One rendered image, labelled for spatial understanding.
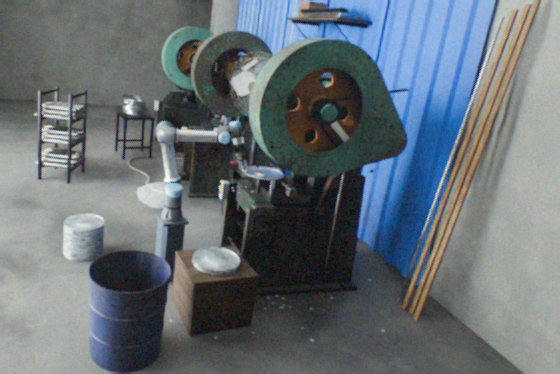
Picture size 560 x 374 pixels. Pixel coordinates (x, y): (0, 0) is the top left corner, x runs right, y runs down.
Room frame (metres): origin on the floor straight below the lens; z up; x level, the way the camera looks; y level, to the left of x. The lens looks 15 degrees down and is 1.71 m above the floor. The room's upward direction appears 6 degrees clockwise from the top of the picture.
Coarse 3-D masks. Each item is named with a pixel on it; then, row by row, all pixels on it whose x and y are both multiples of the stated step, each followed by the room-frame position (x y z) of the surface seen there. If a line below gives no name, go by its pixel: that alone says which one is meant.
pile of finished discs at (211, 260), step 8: (208, 248) 2.56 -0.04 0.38; (216, 248) 2.58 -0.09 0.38; (224, 248) 2.58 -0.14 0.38; (200, 256) 2.45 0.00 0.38; (208, 256) 2.45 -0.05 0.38; (216, 256) 2.46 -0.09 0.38; (224, 256) 2.48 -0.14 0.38; (232, 256) 2.50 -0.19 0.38; (200, 264) 2.35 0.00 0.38; (208, 264) 2.36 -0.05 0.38; (216, 264) 2.37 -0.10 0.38; (224, 264) 2.39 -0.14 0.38; (232, 264) 2.40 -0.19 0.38; (208, 272) 2.32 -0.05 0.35; (216, 272) 2.30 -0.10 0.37; (224, 272) 2.32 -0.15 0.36; (232, 272) 2.34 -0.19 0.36
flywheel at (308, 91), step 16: (304, 80) 2.63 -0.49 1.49; (336, 80) 2.68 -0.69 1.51; (352, 80) 2.71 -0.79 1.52; (304, 96) 2.63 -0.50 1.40; (320, 96) 2.63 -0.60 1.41; (336, 96) 2.69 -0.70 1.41; (352, 96) 2.72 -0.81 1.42; (288, 112) 2.61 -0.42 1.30; (304, 112) 2.63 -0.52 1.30; (320, 112) 2.54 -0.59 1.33; (336, 112) 2.54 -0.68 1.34; (352, 112) 2.72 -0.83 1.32; (288, 128) 2.61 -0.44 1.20; (304, 128) 2.64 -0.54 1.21; (320, 128) 2.67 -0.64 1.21; (336, 128) 2.64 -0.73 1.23; (352, 128) 2.73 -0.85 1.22; (304, 144) 2.64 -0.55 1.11; (320, 144) 2.67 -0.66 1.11; (336, 144) 2.71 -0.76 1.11
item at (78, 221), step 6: (72, 216) 3.09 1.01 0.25; (78, 216) 3.10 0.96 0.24; (84, 216) 3.11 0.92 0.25; (90, 216) 3.13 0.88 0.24; (96, 216) 3.14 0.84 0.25; (72, 222) 2.99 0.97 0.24; (78, 222) 2.99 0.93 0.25; (84, 222) 3.00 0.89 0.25; (90, 222) 3.01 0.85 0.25; (96, 222) 3.03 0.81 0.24; (72, 228) 2.89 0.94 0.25; (78, 228) 2.90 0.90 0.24; (84, 228) 2.91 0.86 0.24; (90, 228) 2.92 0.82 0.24; (96, 228) 2.93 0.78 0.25
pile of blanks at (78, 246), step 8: (64, 232) 2.93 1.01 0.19; (72, 232) 2.89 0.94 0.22; (80, 232) 2.88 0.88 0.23; (88, 232) 2.89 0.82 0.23; (96, 232) 2.93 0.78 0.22; (64, 240) 2.92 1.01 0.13; (72, 240) 2.88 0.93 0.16; (80, 240) 2.87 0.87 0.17; (88, 240) 2.90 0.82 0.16; (96, 240) 2.94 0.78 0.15; (64, 248) 2.93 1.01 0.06; (72, 248) 2.87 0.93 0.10; (80, 248) 2.87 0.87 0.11; (88, 248) 2.89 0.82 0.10; (96, 248) 2.94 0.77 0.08; (72, 256) 2.88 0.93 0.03; (80, 256) 2.87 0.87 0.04; (88, 256) 2.89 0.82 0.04; (96, 256) 2.94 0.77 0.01
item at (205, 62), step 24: (216, 48) 4.25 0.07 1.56; (240, 48) 4.35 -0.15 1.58; (264, 48) 4.36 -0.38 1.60; (192, 72) 4.30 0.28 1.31; (216, 72) 4.33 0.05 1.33; (240, 72) 4.25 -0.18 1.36; (216, 96) 4.26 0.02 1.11; (240, 96) 4.40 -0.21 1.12; (216, 120) 4.76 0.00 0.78; (240, 120) 4.62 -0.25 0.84; (192, 144) 4.83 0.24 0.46; (216, 144) 4.49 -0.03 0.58; (192, 168) 4.43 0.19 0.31; (216, 168) 4.51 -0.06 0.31; (192, 192) 4.44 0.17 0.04; (216, 192) 4.50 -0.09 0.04
